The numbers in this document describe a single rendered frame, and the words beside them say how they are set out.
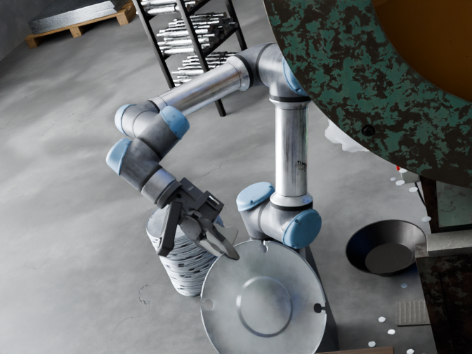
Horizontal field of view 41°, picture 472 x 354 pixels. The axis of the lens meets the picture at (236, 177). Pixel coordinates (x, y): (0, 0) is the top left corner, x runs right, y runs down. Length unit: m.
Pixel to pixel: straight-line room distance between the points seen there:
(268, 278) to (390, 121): 0.49
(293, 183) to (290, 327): 0.43
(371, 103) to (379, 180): 1.84
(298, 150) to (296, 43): 0.65
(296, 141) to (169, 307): 1.21
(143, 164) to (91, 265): 1.76
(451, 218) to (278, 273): 0.45
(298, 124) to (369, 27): 0.66
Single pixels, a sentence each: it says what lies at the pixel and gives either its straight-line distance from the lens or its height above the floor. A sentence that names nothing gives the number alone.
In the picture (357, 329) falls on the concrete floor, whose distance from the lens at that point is 2.28.
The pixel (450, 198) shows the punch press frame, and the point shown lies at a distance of 1.66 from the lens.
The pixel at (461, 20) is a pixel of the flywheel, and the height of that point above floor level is 1.23.
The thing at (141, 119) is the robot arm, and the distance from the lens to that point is 1.48.
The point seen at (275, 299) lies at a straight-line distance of 1.40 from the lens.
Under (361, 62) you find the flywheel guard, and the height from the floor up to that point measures 1.22.
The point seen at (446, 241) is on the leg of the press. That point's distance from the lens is 1.54.
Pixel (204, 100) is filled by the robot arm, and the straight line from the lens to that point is 1.61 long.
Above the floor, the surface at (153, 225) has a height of 0.31.
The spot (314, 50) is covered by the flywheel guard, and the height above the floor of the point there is 1.26.
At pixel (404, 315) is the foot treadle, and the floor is 0.16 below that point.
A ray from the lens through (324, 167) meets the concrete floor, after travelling 3.09.
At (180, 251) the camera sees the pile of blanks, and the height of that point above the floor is 0.25.
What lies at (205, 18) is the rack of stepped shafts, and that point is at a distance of 3.93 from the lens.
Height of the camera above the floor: 1.65
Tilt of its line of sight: 31 degrees down
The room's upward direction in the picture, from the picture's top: 21 degrees counter-clockwise
